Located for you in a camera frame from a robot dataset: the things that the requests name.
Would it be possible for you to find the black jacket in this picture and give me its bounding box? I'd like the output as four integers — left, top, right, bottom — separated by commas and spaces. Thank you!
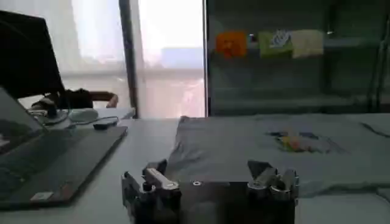
57, 88, 94, 110

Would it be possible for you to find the metal shelf rack with clothes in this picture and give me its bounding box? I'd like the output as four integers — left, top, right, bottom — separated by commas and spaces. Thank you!
206, 0, 378, 117

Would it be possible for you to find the black monitor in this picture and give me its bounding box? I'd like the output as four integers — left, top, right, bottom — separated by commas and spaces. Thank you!
0, 10, 69, 125

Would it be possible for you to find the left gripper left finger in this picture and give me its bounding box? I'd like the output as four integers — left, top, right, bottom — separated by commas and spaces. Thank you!
140, 158, 181, 192

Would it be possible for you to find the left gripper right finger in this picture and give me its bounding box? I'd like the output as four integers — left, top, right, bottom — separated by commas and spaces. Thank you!
246, 160, 300, 198

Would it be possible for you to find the grey printed shirt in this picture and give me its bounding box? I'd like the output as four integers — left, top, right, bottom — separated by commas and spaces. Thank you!
166, 114, 390, 202

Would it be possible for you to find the grey oval mouse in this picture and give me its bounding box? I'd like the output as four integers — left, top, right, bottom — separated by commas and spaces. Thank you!
68, 108, 99, 124

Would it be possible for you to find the black adapter dongle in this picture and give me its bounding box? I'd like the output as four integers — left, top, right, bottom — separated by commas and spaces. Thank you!
92, 121, 119, 131

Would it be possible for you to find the grey laptop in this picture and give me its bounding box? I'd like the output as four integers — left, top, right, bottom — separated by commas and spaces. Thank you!
0, 86, 129, 211

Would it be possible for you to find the dark window pillar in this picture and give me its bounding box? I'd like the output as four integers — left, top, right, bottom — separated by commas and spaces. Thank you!
118, 0, 140, 119

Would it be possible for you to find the brown wooden chair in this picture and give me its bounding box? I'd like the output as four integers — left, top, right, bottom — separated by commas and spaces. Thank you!
89, 91, 119, 109

